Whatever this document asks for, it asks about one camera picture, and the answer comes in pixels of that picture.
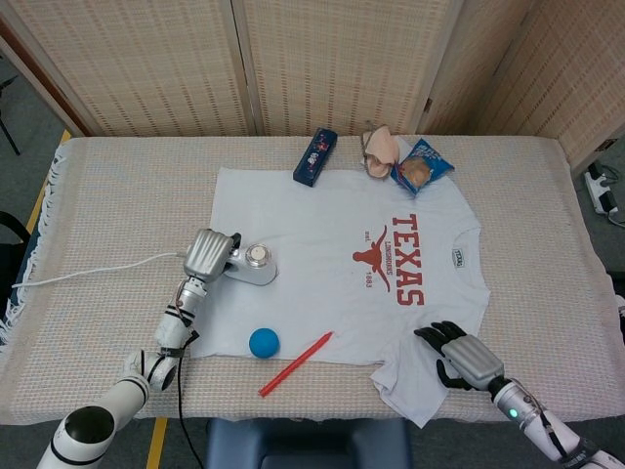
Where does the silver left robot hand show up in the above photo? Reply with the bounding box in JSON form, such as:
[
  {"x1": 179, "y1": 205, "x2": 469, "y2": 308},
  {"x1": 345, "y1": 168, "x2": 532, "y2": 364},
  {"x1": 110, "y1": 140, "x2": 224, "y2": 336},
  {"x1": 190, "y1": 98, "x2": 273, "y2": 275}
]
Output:
[{"x1": 182, "y1": 228, "x2": 243, "y2": 284}]

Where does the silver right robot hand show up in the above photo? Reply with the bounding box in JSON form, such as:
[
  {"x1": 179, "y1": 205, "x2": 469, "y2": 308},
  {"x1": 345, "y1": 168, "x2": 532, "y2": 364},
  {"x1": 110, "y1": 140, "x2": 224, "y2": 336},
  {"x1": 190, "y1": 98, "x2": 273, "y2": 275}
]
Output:
[{"x1": 413, "y1": 320, "x2": 505, "y2": 392}]

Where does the white Texas print T-shirt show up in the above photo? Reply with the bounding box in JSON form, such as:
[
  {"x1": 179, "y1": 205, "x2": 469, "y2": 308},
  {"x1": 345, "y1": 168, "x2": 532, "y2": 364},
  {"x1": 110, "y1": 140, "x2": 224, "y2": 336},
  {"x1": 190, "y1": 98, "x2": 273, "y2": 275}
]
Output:
[{"x1": 187, "y1": 167, "x2": 491, "y2": 430}]

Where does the beige woven table blanket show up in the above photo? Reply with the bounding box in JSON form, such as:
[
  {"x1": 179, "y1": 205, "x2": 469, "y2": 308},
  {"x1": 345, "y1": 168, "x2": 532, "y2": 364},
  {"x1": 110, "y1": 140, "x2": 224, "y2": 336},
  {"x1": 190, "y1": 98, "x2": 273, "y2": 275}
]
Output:
[{"x1": 0, "y1": 135, "x2": 625, "y2": 425}]

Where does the blue ball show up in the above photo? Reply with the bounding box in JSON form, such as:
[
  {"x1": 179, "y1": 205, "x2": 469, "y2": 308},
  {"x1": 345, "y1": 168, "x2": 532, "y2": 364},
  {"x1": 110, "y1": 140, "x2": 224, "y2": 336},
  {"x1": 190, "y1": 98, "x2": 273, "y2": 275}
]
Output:
[{"x1": 248, "y1": 327, "x2": 281, "y2": 360}]

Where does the red marker pen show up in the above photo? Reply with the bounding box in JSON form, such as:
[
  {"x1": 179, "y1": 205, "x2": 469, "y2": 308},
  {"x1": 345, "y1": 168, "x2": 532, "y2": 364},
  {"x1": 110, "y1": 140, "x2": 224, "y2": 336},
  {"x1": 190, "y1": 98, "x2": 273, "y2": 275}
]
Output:
[{"x1": 259, "y1": 330, "x2": 335, "y2": 398}]

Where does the dark blue rectangular box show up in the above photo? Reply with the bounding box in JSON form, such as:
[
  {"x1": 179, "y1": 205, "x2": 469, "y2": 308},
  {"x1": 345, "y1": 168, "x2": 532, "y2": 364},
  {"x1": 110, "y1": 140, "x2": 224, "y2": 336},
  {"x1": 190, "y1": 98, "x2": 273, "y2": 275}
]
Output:
[{"x1": 292, "y1": 127, "x2": 340, "y2": 188}]

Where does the dark blue padded seat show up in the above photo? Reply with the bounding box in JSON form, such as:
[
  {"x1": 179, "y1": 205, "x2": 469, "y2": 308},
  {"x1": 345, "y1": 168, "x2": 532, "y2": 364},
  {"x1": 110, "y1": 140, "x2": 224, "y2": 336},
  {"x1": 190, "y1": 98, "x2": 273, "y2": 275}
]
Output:
[{"x1": 204, "y1": 417, "x2": 416, "y2": 469}]

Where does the black chair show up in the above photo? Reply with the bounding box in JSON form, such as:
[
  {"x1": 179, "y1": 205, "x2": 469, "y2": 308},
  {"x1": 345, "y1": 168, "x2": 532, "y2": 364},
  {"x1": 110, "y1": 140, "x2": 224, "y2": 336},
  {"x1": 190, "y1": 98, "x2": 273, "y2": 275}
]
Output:
[{"x1": 0, "y1": 210, "x2": 33, "y2": 307}]

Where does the beige woven folding screen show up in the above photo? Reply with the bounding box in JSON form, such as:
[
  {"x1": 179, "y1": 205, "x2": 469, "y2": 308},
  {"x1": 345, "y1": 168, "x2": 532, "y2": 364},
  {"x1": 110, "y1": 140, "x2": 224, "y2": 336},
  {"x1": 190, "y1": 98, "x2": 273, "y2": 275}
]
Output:
[{"x1": 0, "y1": 0, "x2": 625, "y2": 170}]

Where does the blue snack bag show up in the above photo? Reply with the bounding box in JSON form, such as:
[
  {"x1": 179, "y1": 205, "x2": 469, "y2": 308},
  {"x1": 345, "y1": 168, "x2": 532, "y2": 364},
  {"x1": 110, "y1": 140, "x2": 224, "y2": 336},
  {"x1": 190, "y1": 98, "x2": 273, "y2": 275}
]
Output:
[{"x1": 390, "y1": 138, "x2": 455, "y2": 198}]

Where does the peach fabric pouch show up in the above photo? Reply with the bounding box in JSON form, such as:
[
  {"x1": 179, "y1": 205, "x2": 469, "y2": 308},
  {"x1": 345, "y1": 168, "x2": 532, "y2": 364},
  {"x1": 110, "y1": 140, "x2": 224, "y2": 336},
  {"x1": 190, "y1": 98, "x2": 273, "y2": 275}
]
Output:
[{"x1": 359, "y1": 124, "x2": 402, "y2": 180}]

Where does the white power strip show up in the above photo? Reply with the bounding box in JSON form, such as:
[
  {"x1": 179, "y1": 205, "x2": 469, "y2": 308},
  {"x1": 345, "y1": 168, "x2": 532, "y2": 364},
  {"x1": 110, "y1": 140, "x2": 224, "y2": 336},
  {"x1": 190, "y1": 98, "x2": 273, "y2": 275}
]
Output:
[{"x1": 584, "y1": 162, "x2": 620, "y2": 215}]

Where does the white cable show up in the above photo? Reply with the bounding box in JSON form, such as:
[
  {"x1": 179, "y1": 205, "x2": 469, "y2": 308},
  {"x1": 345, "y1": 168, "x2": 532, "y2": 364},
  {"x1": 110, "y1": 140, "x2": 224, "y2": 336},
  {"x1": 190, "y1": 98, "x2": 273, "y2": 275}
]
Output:
[{"x1": 12, "y1": 252, "x2": 190, "y2": 289}]

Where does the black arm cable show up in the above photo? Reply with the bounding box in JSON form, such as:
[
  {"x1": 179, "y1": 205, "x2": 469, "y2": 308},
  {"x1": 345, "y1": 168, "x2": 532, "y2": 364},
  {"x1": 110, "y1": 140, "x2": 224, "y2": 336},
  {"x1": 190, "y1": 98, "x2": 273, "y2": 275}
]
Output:
[{"x1": 175, "y1": 351, "x2": 207, "y2": 469}]

